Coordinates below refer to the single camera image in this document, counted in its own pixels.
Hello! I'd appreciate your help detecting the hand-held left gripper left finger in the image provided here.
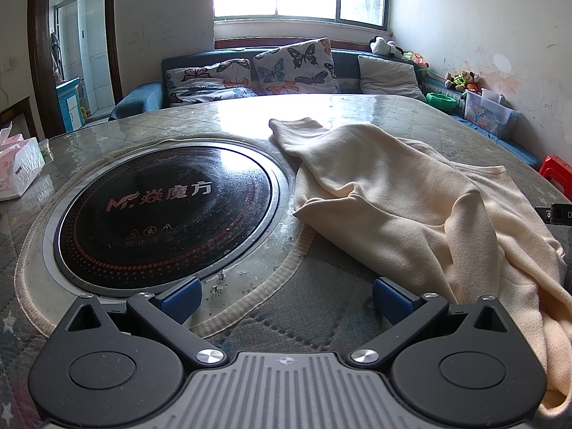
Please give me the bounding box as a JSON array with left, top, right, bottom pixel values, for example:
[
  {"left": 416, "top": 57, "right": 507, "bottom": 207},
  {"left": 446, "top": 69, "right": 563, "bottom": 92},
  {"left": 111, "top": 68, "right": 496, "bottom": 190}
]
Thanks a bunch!
[{"left": 51, "top": 277, "right": 228, "bottom": 370}]

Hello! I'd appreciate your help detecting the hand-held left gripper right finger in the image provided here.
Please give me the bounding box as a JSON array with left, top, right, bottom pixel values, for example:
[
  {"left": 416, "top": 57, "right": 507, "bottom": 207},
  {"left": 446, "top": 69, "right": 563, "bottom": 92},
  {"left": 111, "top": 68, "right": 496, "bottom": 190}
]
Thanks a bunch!
[{"left": 347, "top": 277, "right": 524, "bottom": 371}]

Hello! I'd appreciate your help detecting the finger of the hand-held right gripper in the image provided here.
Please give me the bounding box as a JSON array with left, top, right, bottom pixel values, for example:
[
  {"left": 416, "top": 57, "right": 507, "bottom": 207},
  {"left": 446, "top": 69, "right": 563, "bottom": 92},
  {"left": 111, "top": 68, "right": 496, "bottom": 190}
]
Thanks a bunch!
[{"left": 536, "top": 203, "right": 572, "bottom": 224}]

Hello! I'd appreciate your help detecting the cream long-sleeve garment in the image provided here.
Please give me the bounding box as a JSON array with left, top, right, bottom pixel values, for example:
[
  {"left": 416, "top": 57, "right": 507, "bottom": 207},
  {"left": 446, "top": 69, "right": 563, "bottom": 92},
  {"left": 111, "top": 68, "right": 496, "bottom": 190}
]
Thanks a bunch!
[{"left": 268, "top": 117, "right": 572, "bottom": 418}]

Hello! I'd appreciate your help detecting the red plastic stool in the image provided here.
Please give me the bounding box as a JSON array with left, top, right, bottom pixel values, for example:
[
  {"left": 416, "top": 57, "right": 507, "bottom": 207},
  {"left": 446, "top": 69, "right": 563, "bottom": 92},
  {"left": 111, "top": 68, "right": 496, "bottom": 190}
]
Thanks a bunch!
[{"left": 538, "top": 154, "right": 572, "bottom": 188}]

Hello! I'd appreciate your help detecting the round black induction cooktop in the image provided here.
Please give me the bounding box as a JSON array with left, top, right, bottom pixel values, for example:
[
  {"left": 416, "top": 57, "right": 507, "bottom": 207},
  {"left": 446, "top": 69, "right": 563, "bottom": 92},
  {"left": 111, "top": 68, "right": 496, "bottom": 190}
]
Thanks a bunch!
[{"left": 45, "top": 140, "right": 292, "bottom": 299}]

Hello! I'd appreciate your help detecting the clear plastic storage box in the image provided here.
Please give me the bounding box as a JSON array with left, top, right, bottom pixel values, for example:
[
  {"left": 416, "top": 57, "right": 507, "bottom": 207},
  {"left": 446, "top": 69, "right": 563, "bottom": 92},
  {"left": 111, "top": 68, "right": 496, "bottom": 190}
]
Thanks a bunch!
[{"left": 462, "top": 88, "right": 523, "bottom": 137}]

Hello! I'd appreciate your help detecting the brown plush toy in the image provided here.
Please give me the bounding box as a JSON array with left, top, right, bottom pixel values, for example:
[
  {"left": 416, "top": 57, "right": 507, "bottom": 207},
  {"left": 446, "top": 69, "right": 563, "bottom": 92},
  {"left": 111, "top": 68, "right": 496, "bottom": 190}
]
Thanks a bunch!
[{"left": 444, "top": 70, "right": 482, "bottom": 94}]

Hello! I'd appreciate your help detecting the green plastic bowl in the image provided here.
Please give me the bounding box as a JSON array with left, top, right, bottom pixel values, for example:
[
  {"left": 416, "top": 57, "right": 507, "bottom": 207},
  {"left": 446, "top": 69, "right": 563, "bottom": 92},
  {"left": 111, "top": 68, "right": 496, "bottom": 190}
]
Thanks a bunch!
[{"left": 425, "top": 92, "right": 459, "bottom": 109}]

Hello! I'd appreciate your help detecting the blue corner sofa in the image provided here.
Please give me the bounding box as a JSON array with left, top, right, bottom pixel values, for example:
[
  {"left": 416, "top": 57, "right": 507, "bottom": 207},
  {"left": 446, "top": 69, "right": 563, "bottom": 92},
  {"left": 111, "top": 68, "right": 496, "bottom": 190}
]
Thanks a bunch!
[{"left": 109, "top": 47, "right": 543, "bottom": 171}]

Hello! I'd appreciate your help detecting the pink and white tissue pack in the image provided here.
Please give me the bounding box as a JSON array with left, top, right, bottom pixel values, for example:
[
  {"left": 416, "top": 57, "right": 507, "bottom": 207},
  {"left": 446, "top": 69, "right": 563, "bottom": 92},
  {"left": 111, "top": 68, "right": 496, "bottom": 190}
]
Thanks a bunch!
[{"left": 0, "top": 122, "right": 46, "bottom": 200}]

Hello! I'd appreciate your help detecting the grey plain cushion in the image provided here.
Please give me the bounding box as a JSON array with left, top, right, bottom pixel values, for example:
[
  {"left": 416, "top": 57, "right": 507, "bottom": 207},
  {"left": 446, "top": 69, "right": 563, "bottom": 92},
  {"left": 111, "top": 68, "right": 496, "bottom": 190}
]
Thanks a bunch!
[{"left": 357, "top": 55, "right": 426, "bottom": 101}]

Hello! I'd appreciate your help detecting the butterfly print cushion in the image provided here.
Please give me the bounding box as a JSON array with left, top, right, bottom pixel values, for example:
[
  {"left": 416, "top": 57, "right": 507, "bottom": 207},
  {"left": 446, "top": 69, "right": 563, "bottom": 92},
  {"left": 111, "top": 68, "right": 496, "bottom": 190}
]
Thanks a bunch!
[
  {"left": 164, "top": 59, "right": 259, "bottom": 107},
  {"left": 252, "top": 37, "right": 339, "bottom": 96}
]

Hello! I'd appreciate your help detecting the light blue cabinet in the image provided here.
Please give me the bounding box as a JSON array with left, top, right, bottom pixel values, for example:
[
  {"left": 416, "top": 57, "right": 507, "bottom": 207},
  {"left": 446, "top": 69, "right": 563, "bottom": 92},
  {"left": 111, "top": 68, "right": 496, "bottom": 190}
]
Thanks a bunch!
[{"left": 56, "top": 77, "right": 85, "bottom": 132}]

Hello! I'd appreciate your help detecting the panda plush toy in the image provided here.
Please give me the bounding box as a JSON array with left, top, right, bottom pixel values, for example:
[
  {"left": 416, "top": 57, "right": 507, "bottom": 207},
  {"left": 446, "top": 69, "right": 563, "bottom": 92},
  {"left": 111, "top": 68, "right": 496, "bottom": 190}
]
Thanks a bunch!
[{"left": 369, "top": 36, "right": 405, "bottom": 59}]

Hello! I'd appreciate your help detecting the dark wooden chair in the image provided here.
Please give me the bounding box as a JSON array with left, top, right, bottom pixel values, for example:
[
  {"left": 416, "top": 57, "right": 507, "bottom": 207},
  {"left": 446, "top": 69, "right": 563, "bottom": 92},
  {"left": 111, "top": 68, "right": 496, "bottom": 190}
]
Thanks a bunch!
[{"left": 0, "top": 96, "right": 39, "bottom": 140}]

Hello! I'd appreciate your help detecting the dark wooden door frame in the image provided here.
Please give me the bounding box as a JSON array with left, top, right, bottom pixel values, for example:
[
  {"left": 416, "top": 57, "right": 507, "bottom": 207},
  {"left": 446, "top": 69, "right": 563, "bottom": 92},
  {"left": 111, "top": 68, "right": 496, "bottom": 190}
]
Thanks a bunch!
[{"left": 28, "top": 0, "right": 123, "bottom": 137}]

